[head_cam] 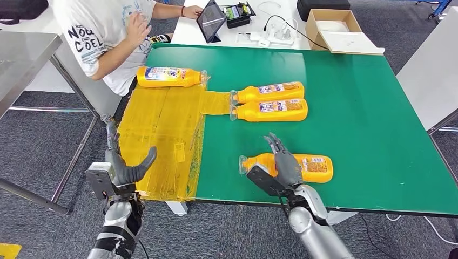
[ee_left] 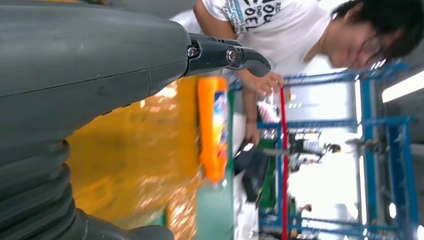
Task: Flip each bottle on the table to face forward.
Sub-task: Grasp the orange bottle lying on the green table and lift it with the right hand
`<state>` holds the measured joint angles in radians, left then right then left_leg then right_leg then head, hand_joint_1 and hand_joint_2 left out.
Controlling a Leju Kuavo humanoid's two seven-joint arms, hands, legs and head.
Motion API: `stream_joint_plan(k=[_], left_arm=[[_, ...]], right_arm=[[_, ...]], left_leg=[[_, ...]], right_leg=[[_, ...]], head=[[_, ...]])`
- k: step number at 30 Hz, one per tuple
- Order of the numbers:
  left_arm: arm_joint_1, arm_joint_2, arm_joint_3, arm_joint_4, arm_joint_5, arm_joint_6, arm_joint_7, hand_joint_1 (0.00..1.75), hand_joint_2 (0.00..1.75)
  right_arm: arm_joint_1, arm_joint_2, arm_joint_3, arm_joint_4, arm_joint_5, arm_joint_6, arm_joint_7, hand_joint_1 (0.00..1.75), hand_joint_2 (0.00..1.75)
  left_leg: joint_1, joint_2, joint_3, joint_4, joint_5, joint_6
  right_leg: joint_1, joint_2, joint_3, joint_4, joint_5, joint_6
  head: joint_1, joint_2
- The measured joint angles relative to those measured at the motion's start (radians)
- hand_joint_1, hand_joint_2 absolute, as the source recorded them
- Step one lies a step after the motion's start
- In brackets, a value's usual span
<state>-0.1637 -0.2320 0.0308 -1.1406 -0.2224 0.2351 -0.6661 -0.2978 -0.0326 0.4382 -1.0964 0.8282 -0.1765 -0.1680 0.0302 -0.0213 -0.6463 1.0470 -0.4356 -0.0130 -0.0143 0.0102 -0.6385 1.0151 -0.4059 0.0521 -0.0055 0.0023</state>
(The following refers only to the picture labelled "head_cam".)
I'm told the yellow taped sheet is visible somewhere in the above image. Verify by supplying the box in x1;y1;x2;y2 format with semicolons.
117;73;232;202

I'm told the white table foot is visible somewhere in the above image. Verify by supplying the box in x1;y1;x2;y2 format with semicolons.
323;210;359;226
164;201;188;216

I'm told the blue metal frame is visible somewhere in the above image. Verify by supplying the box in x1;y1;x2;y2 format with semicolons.
415;0;452;18

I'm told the black label printer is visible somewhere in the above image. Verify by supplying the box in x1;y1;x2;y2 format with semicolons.
222;2;257;29

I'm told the person's left hand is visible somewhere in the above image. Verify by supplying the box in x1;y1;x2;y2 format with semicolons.
182;5;204;19

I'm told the steel table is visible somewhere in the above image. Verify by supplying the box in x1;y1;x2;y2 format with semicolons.
0;32;99;217

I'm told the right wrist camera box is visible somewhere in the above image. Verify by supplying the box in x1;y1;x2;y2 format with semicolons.
246;164;287;197

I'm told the cardboard box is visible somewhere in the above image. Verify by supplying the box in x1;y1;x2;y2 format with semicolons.
306;8;386;55

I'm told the person's right hand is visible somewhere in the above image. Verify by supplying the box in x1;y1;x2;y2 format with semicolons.
126;12;153;47

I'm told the black bag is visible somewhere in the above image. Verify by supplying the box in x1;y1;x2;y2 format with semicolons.
0;0;49;26

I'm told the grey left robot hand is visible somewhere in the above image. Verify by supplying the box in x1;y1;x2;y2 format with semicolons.
104;119;157;187

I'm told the black tablet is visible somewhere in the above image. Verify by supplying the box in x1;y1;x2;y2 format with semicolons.
196;0;227;44

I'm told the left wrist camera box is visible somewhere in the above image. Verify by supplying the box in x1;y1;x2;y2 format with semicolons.
85;161;117;201

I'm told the white power strip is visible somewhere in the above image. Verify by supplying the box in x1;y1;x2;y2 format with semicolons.
249;29;295;46

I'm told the white desk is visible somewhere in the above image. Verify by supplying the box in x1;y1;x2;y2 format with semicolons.
0;0;123;119

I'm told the white side table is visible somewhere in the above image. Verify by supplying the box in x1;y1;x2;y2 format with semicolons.
395;5;458;136

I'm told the yellow floor tape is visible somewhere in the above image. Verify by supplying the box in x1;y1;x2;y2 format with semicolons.
0;244;22;259

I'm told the white foam insert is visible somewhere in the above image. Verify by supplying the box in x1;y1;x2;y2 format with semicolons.
315;19;352;33

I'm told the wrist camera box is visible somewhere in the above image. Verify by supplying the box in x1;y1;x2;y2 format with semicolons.
85;161;117;201
246;164;287;197

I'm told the orange detergent bottle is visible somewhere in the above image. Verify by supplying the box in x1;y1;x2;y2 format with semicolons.
137;66;208;88
230;81;305;104
230;99;308;122
239;153;334;184

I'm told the white floor cable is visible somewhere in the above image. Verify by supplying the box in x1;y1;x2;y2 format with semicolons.
385;213;458;246

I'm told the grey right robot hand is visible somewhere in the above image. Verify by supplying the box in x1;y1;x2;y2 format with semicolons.
264;132;304;189

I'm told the black case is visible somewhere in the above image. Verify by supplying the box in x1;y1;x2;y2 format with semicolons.
297;0;352;22

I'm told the person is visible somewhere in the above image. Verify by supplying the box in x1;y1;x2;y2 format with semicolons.
53;0;205;97

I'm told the white cable loop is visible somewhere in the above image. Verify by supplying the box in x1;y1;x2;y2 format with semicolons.
256;1;282;14

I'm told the black floor cable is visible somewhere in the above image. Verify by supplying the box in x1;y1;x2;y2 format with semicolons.
359;213;405;259

